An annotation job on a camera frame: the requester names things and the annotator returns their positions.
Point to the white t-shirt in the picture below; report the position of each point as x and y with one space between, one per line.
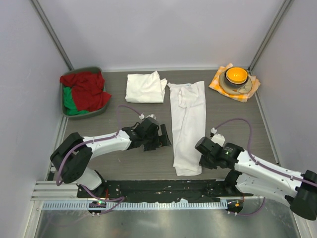
188 116
145 88

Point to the orange checked cloth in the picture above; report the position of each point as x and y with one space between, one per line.
241 98

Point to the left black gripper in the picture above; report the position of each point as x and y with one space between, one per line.
160 141

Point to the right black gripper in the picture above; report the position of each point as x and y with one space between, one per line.
203 163

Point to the orange bowl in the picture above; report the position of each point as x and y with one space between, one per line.
236 75

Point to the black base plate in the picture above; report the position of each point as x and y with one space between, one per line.
167 191

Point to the aluminium frame rail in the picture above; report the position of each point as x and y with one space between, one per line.
47 190

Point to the green t-shirt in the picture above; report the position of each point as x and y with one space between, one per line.
71 108

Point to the white slotted cable duct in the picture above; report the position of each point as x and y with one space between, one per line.
97 205

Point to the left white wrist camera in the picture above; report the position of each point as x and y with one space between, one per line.
142 116

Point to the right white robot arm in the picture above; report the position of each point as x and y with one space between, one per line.
250 174

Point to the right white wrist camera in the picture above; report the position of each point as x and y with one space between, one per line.
218 136

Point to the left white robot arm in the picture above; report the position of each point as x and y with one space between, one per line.
73 155

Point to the folded white t-shirt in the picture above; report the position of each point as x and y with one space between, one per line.
145 88

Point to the red t-shirt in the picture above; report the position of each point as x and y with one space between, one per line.
87 90

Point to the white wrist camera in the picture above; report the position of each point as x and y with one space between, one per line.
218 136
142 116

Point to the beige ceramic plate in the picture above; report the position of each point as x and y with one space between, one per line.
232 90

